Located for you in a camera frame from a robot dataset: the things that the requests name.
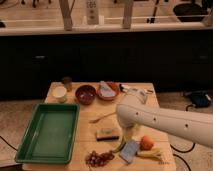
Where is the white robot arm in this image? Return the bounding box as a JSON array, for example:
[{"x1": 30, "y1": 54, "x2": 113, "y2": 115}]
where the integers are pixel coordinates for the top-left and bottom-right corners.
[{"x1": 116, "y1": 88, "x2": 213, "y2": 148}]

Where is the black cable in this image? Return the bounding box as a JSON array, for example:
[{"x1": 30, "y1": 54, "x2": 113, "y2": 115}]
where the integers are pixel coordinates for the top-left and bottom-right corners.
[{"x1": 170, "y1": 103, "x2": 198, "y2": 171}]

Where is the green chili pepper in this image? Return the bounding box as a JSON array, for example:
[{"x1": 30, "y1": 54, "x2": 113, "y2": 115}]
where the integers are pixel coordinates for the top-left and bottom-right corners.
[{"x1": 112, "y1": 137, "x2": 126, "y2": 153}]

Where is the blue cloth in bowl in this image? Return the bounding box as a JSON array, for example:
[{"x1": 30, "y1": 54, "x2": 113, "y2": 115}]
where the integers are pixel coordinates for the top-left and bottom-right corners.
[{"x1": 100, "y1": 81, "x2": 116, "y2": 97}]

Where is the blue sponge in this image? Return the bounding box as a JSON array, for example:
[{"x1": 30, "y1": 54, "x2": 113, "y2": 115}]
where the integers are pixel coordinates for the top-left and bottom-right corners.
[{"x1": 119, "y1": 140, "x2": 139, "y2": 164}]

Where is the orange peach fruit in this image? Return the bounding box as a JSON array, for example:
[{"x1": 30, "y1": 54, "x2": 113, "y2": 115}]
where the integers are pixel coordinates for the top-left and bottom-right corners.
[{"x1": 140, "y1": 136, "x2": 154, "y2": 150}]

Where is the purple bowl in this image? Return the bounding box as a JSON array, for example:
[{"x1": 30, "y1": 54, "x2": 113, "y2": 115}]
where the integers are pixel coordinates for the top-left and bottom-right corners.
[{"x1": 75, "y1": 85, "x2": 96, "y2": 105}]

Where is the dark green glass cup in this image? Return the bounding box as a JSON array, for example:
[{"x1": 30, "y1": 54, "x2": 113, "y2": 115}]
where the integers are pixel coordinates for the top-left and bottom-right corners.
[{"x1": 62, "y1": 77, "x2": 72, "y2": 92}]

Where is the black cabinet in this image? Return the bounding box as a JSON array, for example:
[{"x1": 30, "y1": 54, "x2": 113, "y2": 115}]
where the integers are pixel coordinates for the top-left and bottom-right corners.
[{"x1": 0, "y1": 30, "x2": 213, "y2": 100}]

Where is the green plastic tray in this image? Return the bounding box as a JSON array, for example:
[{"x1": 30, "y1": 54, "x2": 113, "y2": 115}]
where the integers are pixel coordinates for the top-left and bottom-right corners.
[{"x1": 15, "y1": 103, "x2": 79, "y2": 164}]

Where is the yellow banana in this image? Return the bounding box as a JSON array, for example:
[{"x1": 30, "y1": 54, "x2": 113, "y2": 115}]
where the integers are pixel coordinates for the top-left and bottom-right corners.
[{"x1": 136, "y1": 148, "x2": 162, "y2": 160}]

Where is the bunch of red grapes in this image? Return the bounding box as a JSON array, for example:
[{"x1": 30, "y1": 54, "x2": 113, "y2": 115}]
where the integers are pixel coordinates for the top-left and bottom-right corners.
[{"x1": 85, "y1": 151, "x2": 114, "y2": 167}]

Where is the white cup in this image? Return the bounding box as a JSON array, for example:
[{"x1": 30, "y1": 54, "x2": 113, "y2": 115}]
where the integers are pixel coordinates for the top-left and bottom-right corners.
[{"x1": 53, "y1": 86, "x2": 67, "y2": 103}]

